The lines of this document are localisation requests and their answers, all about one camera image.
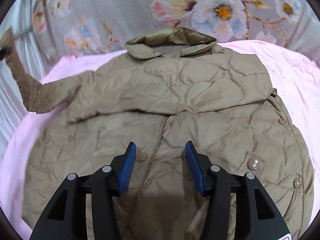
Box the khaki quilted puffer jacket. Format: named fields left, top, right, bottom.
left=0, top=26, right=315, bottom=240

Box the silver satin curtain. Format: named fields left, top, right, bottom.
left=0, top=0, right=54, bottom=153

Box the grey floral fabric backdrop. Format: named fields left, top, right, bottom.
left=31, top=0, right=319, bottom=62

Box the pink bed sheet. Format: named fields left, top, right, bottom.
left=0, top=39, right=320, bottom=240

